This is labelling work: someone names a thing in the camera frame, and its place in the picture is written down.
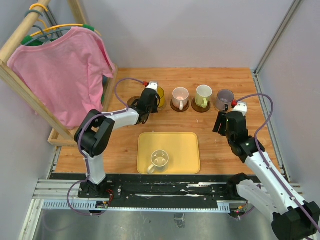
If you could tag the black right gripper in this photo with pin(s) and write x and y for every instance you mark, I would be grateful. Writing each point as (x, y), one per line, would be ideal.
(220, 123)

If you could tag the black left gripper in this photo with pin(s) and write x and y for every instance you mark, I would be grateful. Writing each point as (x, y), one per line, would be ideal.
(155, 109)

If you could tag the light woven rattan coaster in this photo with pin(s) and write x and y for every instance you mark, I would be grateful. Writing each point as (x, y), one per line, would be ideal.
(161, 108)

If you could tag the yellow transparent cup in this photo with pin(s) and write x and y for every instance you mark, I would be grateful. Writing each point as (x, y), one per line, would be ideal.
(161, 94)

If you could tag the dark brown coaster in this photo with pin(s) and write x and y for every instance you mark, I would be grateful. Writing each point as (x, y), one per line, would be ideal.
(131, 102)
(200, 109)
(177, 109)

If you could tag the purple transparent cup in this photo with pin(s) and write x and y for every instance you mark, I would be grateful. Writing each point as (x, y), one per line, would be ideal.
(224, 100)

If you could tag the pink mug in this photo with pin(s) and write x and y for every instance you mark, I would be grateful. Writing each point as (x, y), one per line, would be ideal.
(180, 97)

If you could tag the white mug green handle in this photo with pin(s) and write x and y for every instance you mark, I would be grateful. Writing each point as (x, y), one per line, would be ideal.
(203, 95)

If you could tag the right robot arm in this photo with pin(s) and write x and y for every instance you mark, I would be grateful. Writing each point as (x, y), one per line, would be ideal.
(291, 216)

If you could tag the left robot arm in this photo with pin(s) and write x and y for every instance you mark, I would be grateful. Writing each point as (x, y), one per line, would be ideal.
(93, 135)

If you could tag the yellow plastic tray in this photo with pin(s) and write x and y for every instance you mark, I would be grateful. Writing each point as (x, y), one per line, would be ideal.
(180, 148)

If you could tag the beige smiley mug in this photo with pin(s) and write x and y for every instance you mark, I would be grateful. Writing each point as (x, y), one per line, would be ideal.
(159, 162)

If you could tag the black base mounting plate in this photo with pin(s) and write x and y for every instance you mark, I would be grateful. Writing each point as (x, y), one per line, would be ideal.
(160, 191)

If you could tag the pink t-shirt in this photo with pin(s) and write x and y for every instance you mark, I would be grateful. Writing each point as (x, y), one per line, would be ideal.
(67, 74)

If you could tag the grey clothes hanger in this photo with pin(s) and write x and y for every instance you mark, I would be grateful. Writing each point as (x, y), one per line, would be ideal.
(45, 36)

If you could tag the yellow clothes hanger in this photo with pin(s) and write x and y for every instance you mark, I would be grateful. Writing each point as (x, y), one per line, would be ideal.
(76, 10)

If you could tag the wooden hanging rod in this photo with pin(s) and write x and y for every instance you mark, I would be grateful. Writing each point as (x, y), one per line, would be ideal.
(15, 39)

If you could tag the wooden clothes rack frame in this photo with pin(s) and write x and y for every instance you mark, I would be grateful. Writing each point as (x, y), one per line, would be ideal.
(66, 135)

